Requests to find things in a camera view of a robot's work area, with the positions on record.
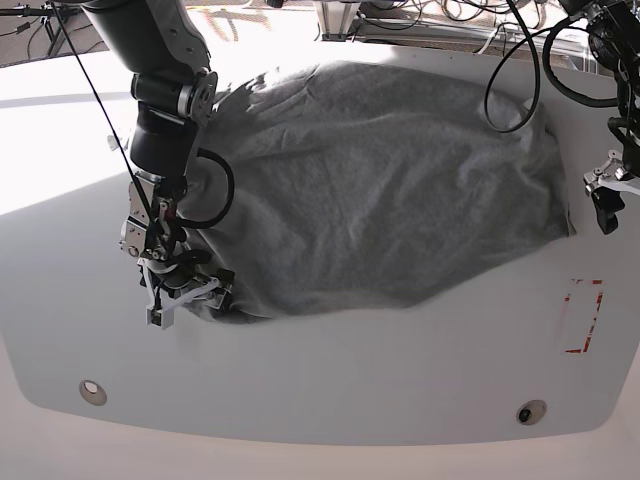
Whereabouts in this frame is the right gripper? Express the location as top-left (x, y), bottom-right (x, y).
top-left (137, 250), bottom-right (235, 315)

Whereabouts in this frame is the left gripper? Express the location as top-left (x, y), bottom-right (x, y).
top-left (583, 152), bottom-right (640, 234)

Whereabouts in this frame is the grey T-shirt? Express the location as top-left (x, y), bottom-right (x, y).
top-left (189, 62), bottom-right (572, 323)

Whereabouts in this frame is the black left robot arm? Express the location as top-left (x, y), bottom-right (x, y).
top-left (483, 1), bottom-right (639, 235)

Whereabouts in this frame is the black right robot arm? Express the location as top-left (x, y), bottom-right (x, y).
top-left (80, 0), bottom-right (235, 328)

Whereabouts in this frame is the red tape rectangle marking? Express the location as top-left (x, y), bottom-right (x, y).
top-left (560, 279), bottom-right (605, 355)

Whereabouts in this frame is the left round table hole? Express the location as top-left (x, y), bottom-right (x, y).
top-left (79, 380), bottom-right (107, 407)

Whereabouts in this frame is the round table hole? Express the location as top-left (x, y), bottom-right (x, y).
top-left (79, 380), bottom-right (107, 407)
top-left (516, 399), bottom-right (547, 426)

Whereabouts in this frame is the right round table hole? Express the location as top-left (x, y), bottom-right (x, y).
top-left (516, 399), bottom-right (547, 426)

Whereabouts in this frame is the black tripod stand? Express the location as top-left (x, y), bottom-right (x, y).
top-left (1, 1), bottom-right (92, 64)

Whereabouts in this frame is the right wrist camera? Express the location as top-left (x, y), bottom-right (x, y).
top-left (146, 306), bottom-right (175, 330)

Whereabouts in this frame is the aluminium frame post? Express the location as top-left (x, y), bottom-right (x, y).
top-left (313, 1), bottom-right (361, 41)

